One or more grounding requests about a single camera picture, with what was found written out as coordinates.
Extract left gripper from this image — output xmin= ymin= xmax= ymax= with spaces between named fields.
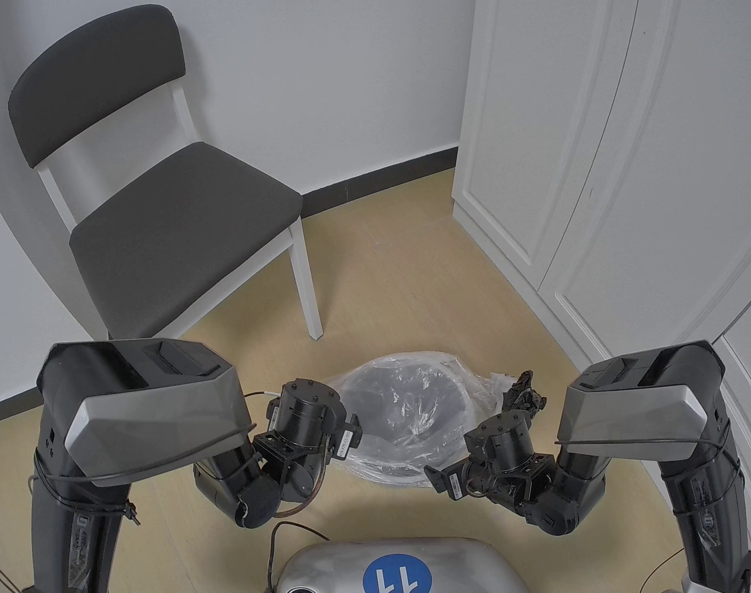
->
xmin=329 ymin=413 xmax=364 ymax=465

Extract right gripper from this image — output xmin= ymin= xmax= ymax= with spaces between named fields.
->
xmin=423 ymin=462 xmax=475 ymax=502

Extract clear plastic bag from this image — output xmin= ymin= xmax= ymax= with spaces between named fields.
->
xmin=323 ymin=350 xmax=518 ymax=488

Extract black plastic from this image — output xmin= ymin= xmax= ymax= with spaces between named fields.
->
xmin=502 ymin=369 xmax=548 ymax=421

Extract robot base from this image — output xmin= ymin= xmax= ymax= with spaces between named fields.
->
xmin=279 ymin=538 xmax=531 ymax=593

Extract white trash bin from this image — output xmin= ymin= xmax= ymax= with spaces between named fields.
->
xmin=335 ymin=356 xmax=475 ymax=486

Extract white chair dark grey cushions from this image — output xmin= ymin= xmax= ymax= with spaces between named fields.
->
xmin=7 ymin=4 xmax=324 ymax=341

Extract white wardrobe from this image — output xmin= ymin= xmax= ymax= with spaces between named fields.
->
xmin=451 ymin=0 xmax=751 ymax=579

